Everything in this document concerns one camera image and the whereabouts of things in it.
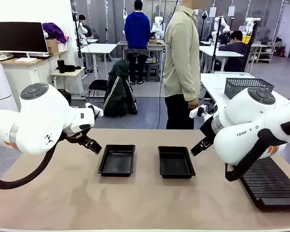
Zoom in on black backpack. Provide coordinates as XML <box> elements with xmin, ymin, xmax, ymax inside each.
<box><xmin>57</xmin><ymin>88</ymin><xmax>72</xmax><ymax>106</ymax></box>

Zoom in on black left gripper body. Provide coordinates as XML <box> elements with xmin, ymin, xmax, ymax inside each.
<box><xmin>62</xmin><ymin>125</ymin><xmax>94</xmax><ymax>146</ymax></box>

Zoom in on white keyboard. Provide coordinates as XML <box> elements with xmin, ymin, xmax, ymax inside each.
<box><xmin>14</xmin><ymin>57</ymin><xmax>38</xmax><ymax>63</ymax></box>

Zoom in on grey mesh basket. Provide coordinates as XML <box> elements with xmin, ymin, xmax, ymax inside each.
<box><xmin>224</xmin><ymin>77</ymin><xmax>275</xmax><ymax>100</ymax></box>

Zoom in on grey workbench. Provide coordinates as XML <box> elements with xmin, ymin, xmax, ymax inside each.
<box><xmin>117</xmin><ymin>40</ymin><xmax>167</xmax><ymax>78</ymax></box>

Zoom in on person in blue hoodie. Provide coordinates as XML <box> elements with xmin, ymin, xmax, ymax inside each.
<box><xmin>124</xmin><ymin>0</ymin><xmax>151</xmax><ymax>85</ymax></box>

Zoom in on grey storage shelf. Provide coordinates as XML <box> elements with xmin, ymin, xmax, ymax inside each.
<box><xmin>250</xmin><ymin>43</ymin><xmax>276</xmax><ymax>64</ymax></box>

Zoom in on brown cardboard box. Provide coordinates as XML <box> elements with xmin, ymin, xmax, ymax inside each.
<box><xmin>45</xmin><ymin>38</ymin><xmax>59</xmax><ymax>54</ymax></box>

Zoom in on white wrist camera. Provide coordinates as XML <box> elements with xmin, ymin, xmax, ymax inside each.
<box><xmin>85</xmin><ymin>102</ymin><xmax>104</xmax><ymax>117</ymax></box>
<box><xmin>188</xmin><ymin>104</ymin><xmax>207</xmax><ymax>118</ymax></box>

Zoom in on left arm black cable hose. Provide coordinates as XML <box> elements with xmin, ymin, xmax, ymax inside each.
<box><xmin>0</xmin><ymin>142</ymin><xmax>60</xmax><ymax>190</ymax></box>

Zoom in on white cabinet wooden top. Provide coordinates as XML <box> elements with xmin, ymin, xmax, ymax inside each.
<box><xmin>0</xmin><ymin>51</ymin><xmax>70</xmax><ymax>97</ymax></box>

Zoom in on black cloth bundle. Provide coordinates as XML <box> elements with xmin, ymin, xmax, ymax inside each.
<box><xmin>62</xmin><ymin>64</ymin><xmax>82</xmax><ymax>73</ymax></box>

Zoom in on person in beige shirt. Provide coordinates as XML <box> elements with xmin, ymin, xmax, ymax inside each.
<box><xmin>162</xmin><ymin>0</ymin><xmax>201</xmax><ymax>130</ymax></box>

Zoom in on seated person black cap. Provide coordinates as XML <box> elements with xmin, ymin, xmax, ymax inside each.
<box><xmin>78</xmin><ymin>14</ymin><xmax>94</xmax><ymax>39</ymax></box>

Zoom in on white rounded table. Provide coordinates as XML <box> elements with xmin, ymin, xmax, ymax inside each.
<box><xmin>200</xmin><ymin>72</ymin><xmax>290</xmax><ymax>111</ymax></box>

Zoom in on purple cloth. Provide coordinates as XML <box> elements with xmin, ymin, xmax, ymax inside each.
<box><xmin>42</xmin><ymin>22</ymin><xmax>68</xmax><ymax>44</ymax></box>

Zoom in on small wooden side table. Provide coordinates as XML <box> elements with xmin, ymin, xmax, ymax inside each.
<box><xmin>50</xmin><ymin>67</ymin><xmax>86</xmax><ymax>100</ymax></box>

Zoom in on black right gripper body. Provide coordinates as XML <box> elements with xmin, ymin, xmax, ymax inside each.
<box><xmin>200</xmin><ymin>113</ymin><xmax>217</xmax><ymax>143</ymax></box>

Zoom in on seated person dark clothes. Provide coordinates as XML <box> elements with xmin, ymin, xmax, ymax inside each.
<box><xmin>218</xmin><ymin>30</ymin><xmax>251</xmax><ymax>73</ymax></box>

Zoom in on black slotted board rack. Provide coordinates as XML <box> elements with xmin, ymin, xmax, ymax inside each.
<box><xmin>239</xmin><ymin>156</ymin><xmax>290</xmax><ymax>211</ymax></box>

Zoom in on black office chair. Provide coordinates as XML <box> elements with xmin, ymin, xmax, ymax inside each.
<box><xmin>87</xmin><ymin>79</ymin><xmax>109</xmax><ymax>103</ymax></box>

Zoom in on black computer monitor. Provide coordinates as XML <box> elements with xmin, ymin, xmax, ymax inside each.
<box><xmin>0</xmin><ymin>21</ymin><xmax>49</xmax><ymax>60</ymax></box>

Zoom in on person's left forearm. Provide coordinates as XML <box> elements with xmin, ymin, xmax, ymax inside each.
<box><xmin>183</xmin><ymin>67</ymin><xmax>200</xmax><ymax>101</ymax></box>

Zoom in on white desk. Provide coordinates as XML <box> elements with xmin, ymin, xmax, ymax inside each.
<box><xmin>199</xmin><ymin>45</ymin><xmax>244</xmax><ymax>73</ymax></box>
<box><xmin>80</xmin><ymin>43</ymin><xmax>118</xmax><ymax>80</ymax></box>

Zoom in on white air purifier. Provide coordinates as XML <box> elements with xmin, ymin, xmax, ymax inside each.
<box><xmin>0</xmin><ymin>63</ymin><xmax>19</xmax><ymax>112</ymax></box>

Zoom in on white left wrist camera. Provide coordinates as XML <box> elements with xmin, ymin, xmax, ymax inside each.
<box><xmin>85</xmin><ymin>102</ymin><xmax>104</xmax><ymax>117</ymax></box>

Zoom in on dark green striped jacket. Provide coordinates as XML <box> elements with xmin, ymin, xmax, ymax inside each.
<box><xmin>103</xmin><ymin>59</ymin><xmax>138</xmax><ymax>118</ymax></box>

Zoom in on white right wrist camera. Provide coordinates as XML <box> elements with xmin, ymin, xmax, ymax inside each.
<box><xmin>188</xmin><ymin>104</ymin><xmax>207</xmax><ymax>118</ymax></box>

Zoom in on grey plastic stool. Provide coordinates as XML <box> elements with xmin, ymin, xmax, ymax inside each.
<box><xmin>145</xmin><ymin>62</ymin><xmax>160</xmax><ymax>82</ymax></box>

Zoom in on black ESD tray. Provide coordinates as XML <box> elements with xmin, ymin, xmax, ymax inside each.
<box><xmin>97</xmin><ymin>144</ymin><xmax>136</xmax><ymax>177</ymax></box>
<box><xmin>157</xmin><ymin>145</ymin><xmax>196</xmax><ymax>179</ymax></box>

